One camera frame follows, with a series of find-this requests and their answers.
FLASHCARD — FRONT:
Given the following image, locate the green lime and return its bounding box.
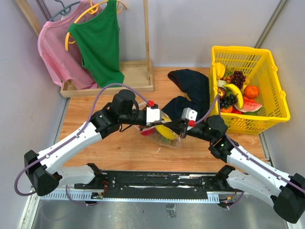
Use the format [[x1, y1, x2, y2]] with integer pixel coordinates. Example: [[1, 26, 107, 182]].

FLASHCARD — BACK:
[[244, 112, 259, 116]]

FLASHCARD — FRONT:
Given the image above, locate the orange fruit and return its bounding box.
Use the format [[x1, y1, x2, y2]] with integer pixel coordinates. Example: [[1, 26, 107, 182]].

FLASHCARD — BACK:
[[244, 85, 260, 99]]

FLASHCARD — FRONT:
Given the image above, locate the pink shirt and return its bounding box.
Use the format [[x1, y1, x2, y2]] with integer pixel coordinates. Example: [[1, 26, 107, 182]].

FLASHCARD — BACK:
[[38, 0, 98, 90]]

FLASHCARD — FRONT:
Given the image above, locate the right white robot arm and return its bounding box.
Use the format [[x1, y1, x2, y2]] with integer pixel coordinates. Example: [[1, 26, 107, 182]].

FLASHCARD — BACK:
[[164, 115, 305, 224]]

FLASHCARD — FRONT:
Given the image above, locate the dark purple grape bunch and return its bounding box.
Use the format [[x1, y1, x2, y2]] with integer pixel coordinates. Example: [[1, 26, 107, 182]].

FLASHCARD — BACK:
[[231, 71, 246, 89]]

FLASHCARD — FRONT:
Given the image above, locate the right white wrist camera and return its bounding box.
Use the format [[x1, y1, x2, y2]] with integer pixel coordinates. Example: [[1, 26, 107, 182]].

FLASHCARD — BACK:
[[181, 107, 198, 121]]

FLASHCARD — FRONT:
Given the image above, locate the black grape bunch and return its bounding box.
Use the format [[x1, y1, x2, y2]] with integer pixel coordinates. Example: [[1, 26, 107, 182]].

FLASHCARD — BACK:
[[220, 93, 238, 109]]

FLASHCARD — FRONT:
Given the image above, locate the dark navy cloth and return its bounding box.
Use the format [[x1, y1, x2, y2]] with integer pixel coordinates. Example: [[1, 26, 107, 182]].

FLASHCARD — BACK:
[[162, 69, 210, 121]]

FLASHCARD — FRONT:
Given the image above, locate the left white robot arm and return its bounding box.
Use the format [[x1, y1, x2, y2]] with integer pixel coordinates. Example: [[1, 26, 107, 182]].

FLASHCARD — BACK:
[[24, 89, 162, 196]]

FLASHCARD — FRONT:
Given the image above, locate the watermelon slice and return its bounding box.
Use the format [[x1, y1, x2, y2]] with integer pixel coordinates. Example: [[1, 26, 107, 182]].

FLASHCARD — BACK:
[[234, 100, 263, 113]]

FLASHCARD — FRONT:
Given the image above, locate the clear zip top bag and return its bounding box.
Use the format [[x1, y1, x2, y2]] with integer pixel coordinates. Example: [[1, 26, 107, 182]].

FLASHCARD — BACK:
[[135, 102, 183, 149]]

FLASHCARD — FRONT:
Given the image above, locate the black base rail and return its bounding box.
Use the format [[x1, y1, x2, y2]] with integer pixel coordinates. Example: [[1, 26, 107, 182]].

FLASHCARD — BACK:
[[74, 170, 235, 201]]

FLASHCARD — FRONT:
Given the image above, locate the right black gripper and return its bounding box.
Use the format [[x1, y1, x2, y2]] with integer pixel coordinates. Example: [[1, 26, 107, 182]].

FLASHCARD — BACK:
[[164, 117, 215, 143]]

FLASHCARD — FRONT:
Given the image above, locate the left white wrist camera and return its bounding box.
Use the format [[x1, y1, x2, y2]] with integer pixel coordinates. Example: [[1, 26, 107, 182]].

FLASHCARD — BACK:
[[146, 107, 162, 125]]

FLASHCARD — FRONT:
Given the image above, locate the wooden clothes rack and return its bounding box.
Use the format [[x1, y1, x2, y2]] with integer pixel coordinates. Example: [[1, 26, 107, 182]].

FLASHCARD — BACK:
[[16, 0, 154, 98]]

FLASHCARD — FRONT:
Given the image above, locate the yellow plastic basket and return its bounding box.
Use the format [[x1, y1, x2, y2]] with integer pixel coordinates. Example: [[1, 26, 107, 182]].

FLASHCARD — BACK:
[[209, 46, 290, 135]]

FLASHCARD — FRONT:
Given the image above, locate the red apple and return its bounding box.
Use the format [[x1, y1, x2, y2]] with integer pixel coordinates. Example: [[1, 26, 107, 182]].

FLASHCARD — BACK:
[[140, 127, 155, 136]]

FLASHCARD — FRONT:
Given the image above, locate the grey clothes hanger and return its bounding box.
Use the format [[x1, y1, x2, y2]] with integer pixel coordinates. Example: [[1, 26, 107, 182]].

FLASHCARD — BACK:
[[49, 0, 80, 21]]

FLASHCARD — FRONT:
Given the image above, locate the yellow banana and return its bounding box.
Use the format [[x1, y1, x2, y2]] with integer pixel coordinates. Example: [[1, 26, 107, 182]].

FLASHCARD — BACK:
[[155, 113, 178, 139], [224, 83, 244, 109]]

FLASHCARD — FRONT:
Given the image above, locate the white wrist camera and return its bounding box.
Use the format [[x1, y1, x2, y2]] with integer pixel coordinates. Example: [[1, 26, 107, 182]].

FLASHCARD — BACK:
[[146, 107, 162, 125], [181, 107, 198, 121]]

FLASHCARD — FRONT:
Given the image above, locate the green tank top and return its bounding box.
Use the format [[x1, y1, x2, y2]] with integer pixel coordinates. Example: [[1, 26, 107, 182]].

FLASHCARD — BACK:
[[65, 0, 124, 88]]

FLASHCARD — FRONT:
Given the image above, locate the yellow clothes hanger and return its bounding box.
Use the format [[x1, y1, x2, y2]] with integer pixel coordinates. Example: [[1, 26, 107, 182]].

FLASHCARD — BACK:
[[65, 0, 128, 52]]

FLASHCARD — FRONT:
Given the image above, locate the brown longan fruit bunch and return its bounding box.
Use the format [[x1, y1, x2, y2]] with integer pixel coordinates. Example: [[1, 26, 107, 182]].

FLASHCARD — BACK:
[[161, 136, 182, 147]]

